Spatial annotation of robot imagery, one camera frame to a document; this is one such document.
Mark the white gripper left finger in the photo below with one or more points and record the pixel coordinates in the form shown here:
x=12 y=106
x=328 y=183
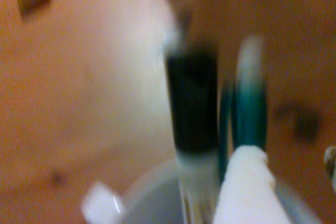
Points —
x=246 y=187

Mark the white mug with green-blue pattern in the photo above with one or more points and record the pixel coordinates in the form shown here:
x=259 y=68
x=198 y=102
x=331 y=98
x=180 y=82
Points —
x=152 y=203

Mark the white marker with black cap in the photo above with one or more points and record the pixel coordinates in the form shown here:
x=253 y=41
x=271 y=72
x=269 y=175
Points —
x=193 y=98

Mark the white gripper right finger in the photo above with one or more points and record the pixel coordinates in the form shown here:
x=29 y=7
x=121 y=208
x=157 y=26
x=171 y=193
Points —
x=331 y=166

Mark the teal green pen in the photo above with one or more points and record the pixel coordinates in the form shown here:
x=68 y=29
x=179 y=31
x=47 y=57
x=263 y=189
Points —
x=249 y=103

